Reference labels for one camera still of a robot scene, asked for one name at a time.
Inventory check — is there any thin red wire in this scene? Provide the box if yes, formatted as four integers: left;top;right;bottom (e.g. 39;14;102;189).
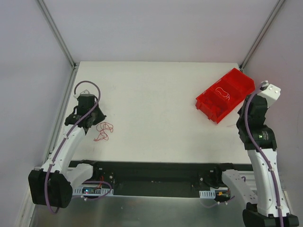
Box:
93;122;114;142

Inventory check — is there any thin white wire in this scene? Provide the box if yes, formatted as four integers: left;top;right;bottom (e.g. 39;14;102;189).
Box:
215;87;232;100

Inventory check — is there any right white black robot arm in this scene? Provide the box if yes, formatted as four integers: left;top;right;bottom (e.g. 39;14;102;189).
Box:
213;92;299;227

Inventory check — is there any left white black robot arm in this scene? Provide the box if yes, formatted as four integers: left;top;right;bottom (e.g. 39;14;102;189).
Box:
28;94;106;208

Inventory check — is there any red plastic bin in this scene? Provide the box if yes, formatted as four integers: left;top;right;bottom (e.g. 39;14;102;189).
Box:
196;68;255;123

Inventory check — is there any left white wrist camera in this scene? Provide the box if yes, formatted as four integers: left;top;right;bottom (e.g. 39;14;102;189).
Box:
73;89;94;99

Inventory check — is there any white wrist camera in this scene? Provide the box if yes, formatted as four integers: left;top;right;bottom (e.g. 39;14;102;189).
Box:
73;89;94;99
258;80;281;108

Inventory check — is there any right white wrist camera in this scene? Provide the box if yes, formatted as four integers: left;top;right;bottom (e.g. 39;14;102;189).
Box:
258;80;281;108

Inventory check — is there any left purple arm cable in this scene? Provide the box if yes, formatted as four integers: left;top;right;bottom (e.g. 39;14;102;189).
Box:
44;80;102;215

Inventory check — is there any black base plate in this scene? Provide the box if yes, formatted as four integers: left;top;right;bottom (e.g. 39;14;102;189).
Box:
69;160;238;198

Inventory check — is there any left white cable duct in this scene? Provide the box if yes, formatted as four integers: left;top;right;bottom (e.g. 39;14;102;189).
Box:
72;186;114;197

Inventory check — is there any white cable duct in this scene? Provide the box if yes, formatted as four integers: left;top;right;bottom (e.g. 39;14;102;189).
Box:
199;188;216;199
72;186;114;197

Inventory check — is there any right white cable duct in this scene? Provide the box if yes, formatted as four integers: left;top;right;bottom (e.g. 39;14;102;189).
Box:
199;188;216;199

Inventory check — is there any right aluminium frame post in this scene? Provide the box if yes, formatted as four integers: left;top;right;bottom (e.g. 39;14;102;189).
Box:
239;0;287;72

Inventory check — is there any aluminium frame post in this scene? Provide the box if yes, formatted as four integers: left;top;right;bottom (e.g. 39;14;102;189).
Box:
36;0;78;69
239;0;287;72

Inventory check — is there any left aluminium frame post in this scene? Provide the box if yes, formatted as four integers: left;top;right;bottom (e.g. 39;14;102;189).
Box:
36;0;78;69

